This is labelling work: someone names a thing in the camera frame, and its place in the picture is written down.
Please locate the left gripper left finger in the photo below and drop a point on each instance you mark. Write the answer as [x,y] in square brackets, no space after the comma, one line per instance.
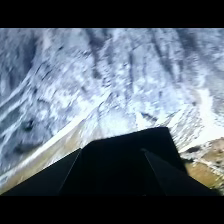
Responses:
[46,181]

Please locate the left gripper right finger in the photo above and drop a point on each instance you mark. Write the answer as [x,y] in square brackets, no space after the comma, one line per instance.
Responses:
[176,181]

